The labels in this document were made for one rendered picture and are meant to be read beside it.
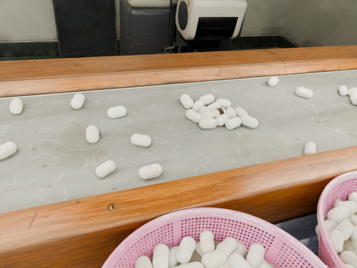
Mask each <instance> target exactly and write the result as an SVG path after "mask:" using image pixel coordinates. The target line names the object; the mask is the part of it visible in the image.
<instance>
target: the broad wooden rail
mask: <svg viewBox="0 0 357 268"><path fill-rule="evenodd" d="M344 70H357V45H348V46H325V47H301V48H278V49H254V50H242V51H219V52H195V53H172V54H148V55H131V56H102V57H78V58H55V59H42V60H18V61H0V98H7V97H20V96H33V95H46V94H59V93H72V92H80V91H93V90H106V89H119V88H132V87H145V86H159V85H172V84H179V83H192V82H205V81H218V80H232V79H245V78H258V77H271V76H284V75H292V74H305V73H318V72H331V71H344Z"/></svg>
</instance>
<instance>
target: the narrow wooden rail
mask: <svg viewBox="0 0 357 268"><path fill-rule="evenodd" d="M352 171H357V146H351V147H345V148H340V149H335V150H329V151H326V152H320V153H315V154H309V155H303V156H298V157H292V158H287V159H284V160H278V161H273V162H267V163H261V164H256V165H250V166H245V167H240V168H236V169H230V170H225V171H219V172H214V173H208V174H203V175H198V176H194V177H188V178H183V179H177V180H172V181H166V182H161V183H156V184H152V185H146V186H141V187H135V188H130V189H124V190H119V191H114V192H108V193H104V194H99V195H93V196H88V197H82V198H77V199H72V200H66V201H62V202H57V203H51V204H46V205H40V206H35V207H29V208H24V209H20V210H15V211H9V212H4V213H0V268H102V266H103V265H104V263H105V262H106V261H107V259H108V258H109V256H110V255H111V254H112V252H113V251H114V250H115V249H116V248H117V247H118V246H119V245H120V244H121V243H122V242H123V241H124V240H125V239H126V238H127V237H128V236H129V235H130V234H132V233H133V232H135V230H137V229H139V228H140V227H142V226H143V225H145V224H146V223H148V222H150V221H152V220H154V219H156V218H158V217H161V216H163V215H166V214H169V213H172V212H176V211H180V210H185V209H190V208H202V207H211V208H223V209H228V210H234V211H238V212H242V213H245V214H249V215H252V216H255V217H258V218H260V219H262V220H265V221H267V222H269V223H271V224H273V225H275V224H279V223H283V222H286V221H290V220H294V219H298V218H301V217H304V216H308V215H312V214H316V213H317V206H318V201H319V198H320V195H321V193H322V192H323V190H324V188H325V187H326V186H327V185H328V184H329V183H330V182H331V181H332V180H333V179H335V178H336V177H338V176H340V175H342V174H345V173H348V172H352Z"/></svg>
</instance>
